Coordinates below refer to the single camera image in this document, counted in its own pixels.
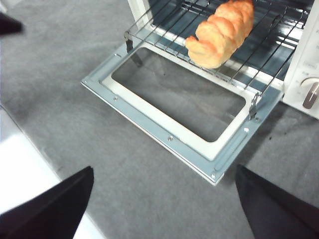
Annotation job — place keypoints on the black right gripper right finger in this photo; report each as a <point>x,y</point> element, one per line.
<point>279,214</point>

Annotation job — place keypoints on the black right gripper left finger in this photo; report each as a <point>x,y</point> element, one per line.
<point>49,214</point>

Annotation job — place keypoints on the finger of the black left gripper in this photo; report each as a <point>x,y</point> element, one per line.
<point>8,25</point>

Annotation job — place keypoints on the golden brown bread loaf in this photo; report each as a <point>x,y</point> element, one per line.
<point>219,37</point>

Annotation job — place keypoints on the white oven knob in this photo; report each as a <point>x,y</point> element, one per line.
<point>311,95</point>

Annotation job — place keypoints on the white Toshiba toaster oven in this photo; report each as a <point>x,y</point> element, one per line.
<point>299,57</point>

